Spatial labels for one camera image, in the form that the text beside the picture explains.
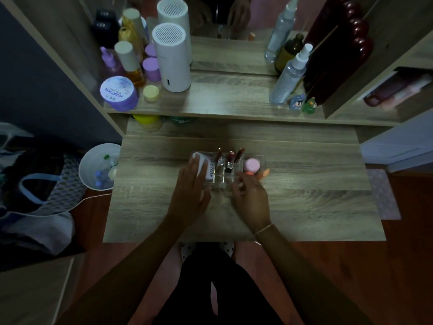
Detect white door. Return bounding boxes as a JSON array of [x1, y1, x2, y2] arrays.
[[360, 108, 433, 173]]

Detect amber bottle beige cap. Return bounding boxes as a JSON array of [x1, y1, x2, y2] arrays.
[[114, 41, 147, 88]]

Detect wooden vanity shelf unit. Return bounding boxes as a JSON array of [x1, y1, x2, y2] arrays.
[[0, 0, 433, 243]]

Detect clear spray bottle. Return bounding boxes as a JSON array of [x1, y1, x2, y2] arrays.
[[269, 43, 313, 105]]

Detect thin white cable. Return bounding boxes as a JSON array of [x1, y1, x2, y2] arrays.
[[0, 192, 114, 219]]

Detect maroon tube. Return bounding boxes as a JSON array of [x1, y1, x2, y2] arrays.
[[363, 76, 412, 108]]

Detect purple lidded jar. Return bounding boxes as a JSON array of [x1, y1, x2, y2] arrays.
[[100, 76, 139, 112]]

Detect beige wooden cabinet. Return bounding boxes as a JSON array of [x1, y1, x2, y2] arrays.
[[0, 255, 85, 325]]

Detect pink patterned rug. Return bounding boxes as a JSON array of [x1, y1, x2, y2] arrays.
[[367, 169, 402, 221]]

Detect small pale yellow jar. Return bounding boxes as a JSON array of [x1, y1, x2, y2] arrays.
[[143, 85, 160, 102]]

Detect green jar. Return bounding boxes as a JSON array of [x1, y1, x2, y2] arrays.
[[168, 116, 197, 128]]

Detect small purple capped bottle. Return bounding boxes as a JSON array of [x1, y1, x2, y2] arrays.
[[142, 57, 162, 83]]

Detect vanity mirror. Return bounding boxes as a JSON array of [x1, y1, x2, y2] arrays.
[[78, 0, 322, 77]]

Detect person's left hand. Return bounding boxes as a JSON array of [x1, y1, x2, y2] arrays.
[[166, 153, 212, 231]]

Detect black trousers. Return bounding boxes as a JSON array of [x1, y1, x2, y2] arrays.
[[152, 242, 285, 325]]

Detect thin gold bracelet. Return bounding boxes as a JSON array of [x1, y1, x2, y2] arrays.
[[253, 223, 275, 236]]

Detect thin wooden stick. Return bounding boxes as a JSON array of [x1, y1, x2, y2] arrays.
[[308, 25, 340, 55]]

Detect light pink tube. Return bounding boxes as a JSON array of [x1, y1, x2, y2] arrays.
[[380, 76, 433, 111]]

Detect small green figurine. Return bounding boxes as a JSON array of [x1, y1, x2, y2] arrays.
[[302, 97, 318, 115]]

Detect dark bag blue handles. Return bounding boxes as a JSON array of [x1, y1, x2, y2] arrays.
[[0, 123, 88, 219]]

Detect person's right forearm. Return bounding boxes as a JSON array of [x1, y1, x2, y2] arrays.
[[254, 225, 373, 325]]

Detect person's left forearm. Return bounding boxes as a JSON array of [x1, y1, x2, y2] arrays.
[[55, 223, 191, 325]]

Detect white cylindrical humidifier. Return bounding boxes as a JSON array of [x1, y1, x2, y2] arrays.
[[152, 23, 193, 93]]

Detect clear acrylic makeup organizer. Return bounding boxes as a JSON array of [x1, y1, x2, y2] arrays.
[[191, 151, 267, 186]]

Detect blue capped plastic bottle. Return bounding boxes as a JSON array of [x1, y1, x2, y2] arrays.
[[94, 169, 111, 189]]

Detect person's right hand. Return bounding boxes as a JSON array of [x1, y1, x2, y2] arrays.
[[231, 171, 273, 234]]

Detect purple pump bottle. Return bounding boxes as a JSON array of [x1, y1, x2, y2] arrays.
[[100, 46, 124, 78]]

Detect white round waste bin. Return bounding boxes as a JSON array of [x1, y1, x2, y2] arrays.
[[78, 143, 122, 192]]

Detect small blue figurine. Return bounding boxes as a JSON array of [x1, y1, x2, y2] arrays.
[[288, 93, 307, 111]]

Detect yellow lidded jar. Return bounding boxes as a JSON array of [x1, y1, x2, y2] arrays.
[[132, 114, 164, 132]]

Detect grey cloth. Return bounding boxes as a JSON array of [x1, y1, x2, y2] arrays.
[[0, 211, 75, 258]]

